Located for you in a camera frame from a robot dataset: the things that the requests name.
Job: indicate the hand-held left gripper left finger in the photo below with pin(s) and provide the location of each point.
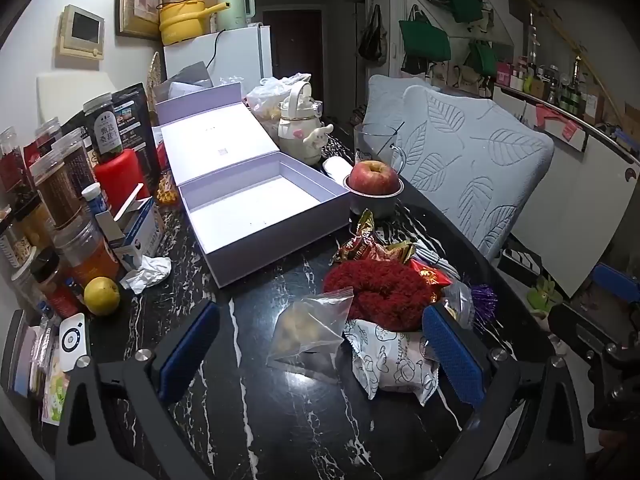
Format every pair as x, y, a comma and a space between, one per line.
192, 350

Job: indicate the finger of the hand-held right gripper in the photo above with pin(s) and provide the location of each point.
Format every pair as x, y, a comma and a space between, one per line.
575, 322
617, 280

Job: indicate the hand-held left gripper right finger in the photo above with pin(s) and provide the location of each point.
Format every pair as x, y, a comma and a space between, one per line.
452, 355

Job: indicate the lavender organza pouch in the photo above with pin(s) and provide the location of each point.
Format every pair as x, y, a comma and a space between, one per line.
457, 302

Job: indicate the purple tinsel ornament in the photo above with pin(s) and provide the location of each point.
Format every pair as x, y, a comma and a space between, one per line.
484, 305

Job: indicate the white printed snack packet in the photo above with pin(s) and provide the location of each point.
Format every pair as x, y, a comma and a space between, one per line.
390, 365

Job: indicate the red snack packet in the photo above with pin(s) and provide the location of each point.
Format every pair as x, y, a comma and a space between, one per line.
430, 276

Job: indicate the red knitted scrunchie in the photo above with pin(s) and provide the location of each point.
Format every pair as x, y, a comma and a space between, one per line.
380, 290

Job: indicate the clear plastic snack bag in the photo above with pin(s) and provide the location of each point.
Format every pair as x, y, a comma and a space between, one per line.
305, 332

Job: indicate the lavender gift box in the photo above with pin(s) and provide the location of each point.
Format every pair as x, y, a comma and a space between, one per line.
260, 210

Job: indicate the green plush toy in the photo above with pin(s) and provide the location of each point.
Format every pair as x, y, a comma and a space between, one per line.
542, 297

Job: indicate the black white striped object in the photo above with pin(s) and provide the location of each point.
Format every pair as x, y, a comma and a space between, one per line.
520, 260

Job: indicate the crumpled white tissue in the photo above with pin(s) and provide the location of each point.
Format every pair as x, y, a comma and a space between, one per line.
147, 272

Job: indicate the white cabinet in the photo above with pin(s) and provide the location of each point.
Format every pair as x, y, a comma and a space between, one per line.
575, 195

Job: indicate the yellow lemon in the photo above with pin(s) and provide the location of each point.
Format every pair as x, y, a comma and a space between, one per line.
102, 296

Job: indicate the white round-button device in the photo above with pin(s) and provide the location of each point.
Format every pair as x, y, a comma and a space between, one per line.
72, 342

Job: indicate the blue white carton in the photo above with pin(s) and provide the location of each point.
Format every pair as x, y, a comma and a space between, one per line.
140, 237

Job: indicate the green white packet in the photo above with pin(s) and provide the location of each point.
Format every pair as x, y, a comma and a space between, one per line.
52, 395

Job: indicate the yellow patterned snack bag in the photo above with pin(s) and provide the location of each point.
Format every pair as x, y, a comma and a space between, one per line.
167, 191

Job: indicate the small blue label bottle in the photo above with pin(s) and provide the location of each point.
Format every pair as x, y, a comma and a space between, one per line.
95, 200

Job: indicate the red bottle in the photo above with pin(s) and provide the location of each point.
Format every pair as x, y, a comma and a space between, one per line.
122, 177

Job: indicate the large leaf embossed cushion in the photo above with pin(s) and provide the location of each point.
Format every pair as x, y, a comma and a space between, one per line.
465, 160

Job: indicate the red apple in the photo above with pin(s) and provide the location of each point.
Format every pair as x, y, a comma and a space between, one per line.
372, 177

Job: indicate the row of cosmetic bottles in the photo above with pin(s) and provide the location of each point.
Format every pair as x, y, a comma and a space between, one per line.
565, 92

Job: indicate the cluster of clear food jars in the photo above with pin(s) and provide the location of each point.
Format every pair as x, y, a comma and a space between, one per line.
57, 190

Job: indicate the white paper roll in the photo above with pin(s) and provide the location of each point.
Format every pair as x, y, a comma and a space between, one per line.
337, 166

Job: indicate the clear glass mug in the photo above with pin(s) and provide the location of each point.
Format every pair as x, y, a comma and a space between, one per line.
367, 142

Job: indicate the dark jar black lid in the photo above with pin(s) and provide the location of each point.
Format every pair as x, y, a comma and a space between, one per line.
105, 132

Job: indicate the black printed pouch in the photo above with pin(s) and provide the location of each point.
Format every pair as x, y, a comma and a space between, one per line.
132, 115

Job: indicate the white ceramic teapot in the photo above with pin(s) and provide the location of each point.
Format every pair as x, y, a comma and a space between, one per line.
297, 130

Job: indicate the long bamboo pole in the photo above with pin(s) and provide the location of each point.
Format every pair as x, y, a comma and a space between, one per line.
565, 35

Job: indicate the beige printed tote bag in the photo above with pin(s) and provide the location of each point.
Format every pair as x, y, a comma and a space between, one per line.
462, 77

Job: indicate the small leaf embossed cushion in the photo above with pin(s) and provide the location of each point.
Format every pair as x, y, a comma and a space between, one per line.
387, 100

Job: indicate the plastic bag of food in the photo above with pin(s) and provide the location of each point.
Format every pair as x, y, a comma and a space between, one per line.
267, 97

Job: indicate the crinkled clear plastic bag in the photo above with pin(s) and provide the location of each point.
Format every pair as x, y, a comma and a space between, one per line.
231, 80

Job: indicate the grey paper box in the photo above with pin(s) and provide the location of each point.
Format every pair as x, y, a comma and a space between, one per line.
192, 76

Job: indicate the woven fan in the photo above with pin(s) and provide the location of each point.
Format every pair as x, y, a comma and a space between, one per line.
155, 75

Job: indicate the white cutting board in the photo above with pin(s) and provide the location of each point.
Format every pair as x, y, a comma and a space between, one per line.
65, 92

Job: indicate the white fridge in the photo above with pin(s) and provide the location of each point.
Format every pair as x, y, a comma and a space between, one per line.
235, 55

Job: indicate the dark brown door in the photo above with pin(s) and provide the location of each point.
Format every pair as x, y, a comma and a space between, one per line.
295, 42

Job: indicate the black hanging bag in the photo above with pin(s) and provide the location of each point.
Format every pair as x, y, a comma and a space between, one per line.
372, 40

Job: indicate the yellow pot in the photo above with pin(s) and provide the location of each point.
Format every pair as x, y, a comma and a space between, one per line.
180, 22

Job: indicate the green electric kettle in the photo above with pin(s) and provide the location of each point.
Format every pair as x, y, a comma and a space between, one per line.
232, 10

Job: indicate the beige wall intercom panel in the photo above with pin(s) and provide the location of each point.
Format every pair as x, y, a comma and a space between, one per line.
85, 25

